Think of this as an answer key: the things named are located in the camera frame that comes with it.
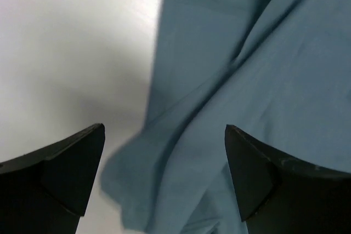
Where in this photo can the grey-blue t shirt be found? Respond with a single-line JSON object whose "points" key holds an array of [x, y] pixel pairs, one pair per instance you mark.
{"points": [[277, 69]]}

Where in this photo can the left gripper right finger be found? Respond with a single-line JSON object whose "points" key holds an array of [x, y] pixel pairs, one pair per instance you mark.
{"points": [[281, 194]]}

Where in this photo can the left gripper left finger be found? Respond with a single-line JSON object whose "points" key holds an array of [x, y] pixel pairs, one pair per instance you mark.
{"points": [[47, 190]]}

